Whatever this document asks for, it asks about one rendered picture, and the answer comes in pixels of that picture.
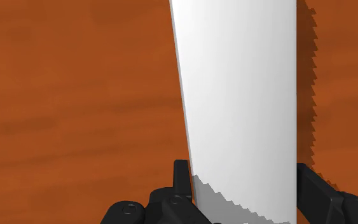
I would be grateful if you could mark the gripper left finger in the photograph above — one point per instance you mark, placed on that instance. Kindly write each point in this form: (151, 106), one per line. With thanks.
(169, 204)

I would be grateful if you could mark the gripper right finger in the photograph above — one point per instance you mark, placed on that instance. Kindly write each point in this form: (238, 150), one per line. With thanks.
(324, 198)

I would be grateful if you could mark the tall white smooth object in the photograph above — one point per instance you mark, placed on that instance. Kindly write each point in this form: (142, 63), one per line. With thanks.
(237, 102)

